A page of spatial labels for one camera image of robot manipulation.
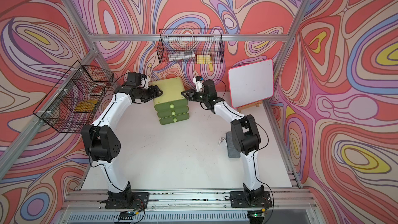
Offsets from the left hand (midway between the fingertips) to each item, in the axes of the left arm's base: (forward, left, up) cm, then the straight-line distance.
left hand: (160, 93), depth 90 cm
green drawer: (-6, -7, -3) cm, 10 cm away
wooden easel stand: (+7, -64, -17) cm, 67 cm away
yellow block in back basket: (+16, -26, +13) cm, 33 cm away
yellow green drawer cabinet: (+4, -6, +1) cm, 7 cm away
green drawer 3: (-6, -7, -17) cm, 19 cm away
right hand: (-1, -14, -2) cm, 14 cm away
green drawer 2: (-6, -7, -10) cm, 14 cm away
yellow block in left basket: (-18, +31, +9) cm, 36 cm away
